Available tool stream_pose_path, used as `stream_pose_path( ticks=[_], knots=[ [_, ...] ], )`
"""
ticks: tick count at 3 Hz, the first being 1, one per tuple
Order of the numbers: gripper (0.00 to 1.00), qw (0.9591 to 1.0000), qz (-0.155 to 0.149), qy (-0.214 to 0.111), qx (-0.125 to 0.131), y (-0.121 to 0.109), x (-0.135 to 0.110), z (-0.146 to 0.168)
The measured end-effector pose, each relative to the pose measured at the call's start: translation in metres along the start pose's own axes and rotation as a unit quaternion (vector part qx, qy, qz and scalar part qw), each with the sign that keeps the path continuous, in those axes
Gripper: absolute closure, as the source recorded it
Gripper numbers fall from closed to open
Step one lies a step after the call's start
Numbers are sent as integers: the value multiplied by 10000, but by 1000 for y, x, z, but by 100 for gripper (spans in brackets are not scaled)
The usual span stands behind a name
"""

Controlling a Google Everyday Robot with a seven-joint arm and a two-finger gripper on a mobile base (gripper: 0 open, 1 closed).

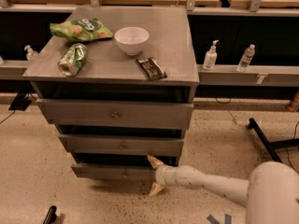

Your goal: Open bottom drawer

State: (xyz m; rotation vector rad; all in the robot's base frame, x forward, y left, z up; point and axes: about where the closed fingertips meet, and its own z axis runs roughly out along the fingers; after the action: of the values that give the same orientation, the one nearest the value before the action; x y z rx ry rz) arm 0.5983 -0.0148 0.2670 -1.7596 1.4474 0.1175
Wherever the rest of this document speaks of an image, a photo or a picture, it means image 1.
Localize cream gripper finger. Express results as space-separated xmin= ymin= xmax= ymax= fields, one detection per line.
xmin=147 ymin=155 xmax=164 ymax=169
xmin=149 ymin=182 xmax=164 ymax=197

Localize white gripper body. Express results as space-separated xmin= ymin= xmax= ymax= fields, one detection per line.
xmin=155 ymin=164 xmax=178 ymax=187

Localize grey bottom drawer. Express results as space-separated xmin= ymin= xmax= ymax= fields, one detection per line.
xmin=70 ymin=153 xmax=180 ymax=181

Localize grey drawer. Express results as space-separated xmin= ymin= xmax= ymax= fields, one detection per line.
xmin=36 ymin=99 xmax=193 ymax=130
xmin=59 ymin=134 xmax=184 ymax=157
xmin=70 ymin=153 xmax=180 ymax=181

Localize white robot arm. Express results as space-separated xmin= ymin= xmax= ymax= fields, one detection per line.
xmin=148 ymin=155 xmax=299 ymax=224

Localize grey middle drawer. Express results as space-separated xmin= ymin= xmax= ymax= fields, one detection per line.
xmin=59 ymin=134 xmax=184 ymax=157

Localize grey drawer cabinet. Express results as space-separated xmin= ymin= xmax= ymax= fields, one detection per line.
xmin=24 ymin=7 xmax=199 ymax=166

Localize grey top drawer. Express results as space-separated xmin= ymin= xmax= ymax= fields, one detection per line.
xmin=36 ymin=99 xmax=193 ymax=130

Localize black snack wrapper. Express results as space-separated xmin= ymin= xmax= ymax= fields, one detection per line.
xmin=136 ymin=57 xmax=167 ymax=80

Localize black stand base legs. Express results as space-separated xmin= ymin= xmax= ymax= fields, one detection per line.
xmin=247 ymin=118 xmax=299 ymax=164

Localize black object at floor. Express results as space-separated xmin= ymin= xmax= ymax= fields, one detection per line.
xmin=43 ymin=205 xmax=57 ymax=224

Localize white pump sanitizer bottle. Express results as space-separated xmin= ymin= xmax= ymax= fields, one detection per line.
xmin=203 ymin=40 xmax=218 ymax=70

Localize white bowl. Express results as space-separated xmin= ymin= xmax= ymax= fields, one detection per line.
xmin=114 ymin=27 xmax=150 ymax=56

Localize green soda can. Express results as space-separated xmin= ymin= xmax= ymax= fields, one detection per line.
xmin=58 ymin=43 xmax=88 ymax=77

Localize clear water bottle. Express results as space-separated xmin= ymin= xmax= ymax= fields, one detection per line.
xmin=236 ymin=44 xmax=255 ymax=72

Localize black floor box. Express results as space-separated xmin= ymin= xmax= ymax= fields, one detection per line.
xmin=9 ymin=93 xmax=32 ymax=111

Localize green chip bag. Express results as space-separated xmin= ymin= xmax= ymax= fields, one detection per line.
xmin=50 ymin=18 xmax=113 ymax=42

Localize small clear pump bottle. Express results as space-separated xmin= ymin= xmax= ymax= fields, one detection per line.
xmin=24 ymin=45 xmax=38 ymax=61

